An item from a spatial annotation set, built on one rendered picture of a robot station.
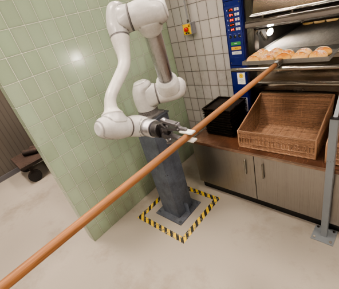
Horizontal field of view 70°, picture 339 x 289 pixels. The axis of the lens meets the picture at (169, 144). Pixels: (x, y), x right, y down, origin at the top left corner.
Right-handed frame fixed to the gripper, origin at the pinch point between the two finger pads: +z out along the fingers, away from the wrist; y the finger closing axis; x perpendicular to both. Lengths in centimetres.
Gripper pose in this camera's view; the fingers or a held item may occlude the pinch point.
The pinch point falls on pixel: (188, 135)
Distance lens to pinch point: 103.3
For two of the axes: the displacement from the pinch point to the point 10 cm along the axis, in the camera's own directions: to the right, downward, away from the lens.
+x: -6.5, 5.1, -5.7
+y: 2.4, 8.4, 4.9
